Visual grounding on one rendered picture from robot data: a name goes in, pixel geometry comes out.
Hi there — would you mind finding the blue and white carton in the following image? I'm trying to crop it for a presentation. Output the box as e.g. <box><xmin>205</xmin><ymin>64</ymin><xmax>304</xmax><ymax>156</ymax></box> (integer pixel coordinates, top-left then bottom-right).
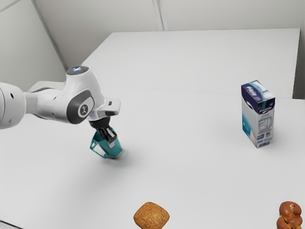
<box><xmin>241</xmin><ymin>80</ymin><xmax>276</xmax><ymax>149</ymax></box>

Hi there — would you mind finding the teal faceted mug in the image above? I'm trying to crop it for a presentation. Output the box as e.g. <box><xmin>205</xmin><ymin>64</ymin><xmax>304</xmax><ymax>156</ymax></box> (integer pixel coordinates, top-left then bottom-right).
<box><xmin>89</xmin><ymin>129</ymin><xmax>123</xmax><ymax>160</ymax></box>

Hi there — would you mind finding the square brown bread roll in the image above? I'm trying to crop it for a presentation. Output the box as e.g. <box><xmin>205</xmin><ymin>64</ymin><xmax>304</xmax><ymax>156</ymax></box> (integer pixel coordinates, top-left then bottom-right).
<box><xmin>133</xmin><ymin>201</ymin><xmax>171</xmax><ymax>229</ymax></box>

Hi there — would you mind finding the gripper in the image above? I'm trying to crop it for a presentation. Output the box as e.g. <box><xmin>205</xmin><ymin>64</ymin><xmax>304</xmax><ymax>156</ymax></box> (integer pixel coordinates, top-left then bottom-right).
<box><xmin>89</xmin><ymin>117</ymin><xmax>118</xmax><ymax>146</ymax></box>

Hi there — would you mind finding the braided glazed bread loaf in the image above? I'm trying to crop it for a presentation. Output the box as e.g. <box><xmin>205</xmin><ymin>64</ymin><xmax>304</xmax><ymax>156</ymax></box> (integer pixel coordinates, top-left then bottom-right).
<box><xmin>276</xmin><ymin>201</ymin><xmax>303</xmax><ymax>229</ymax></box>

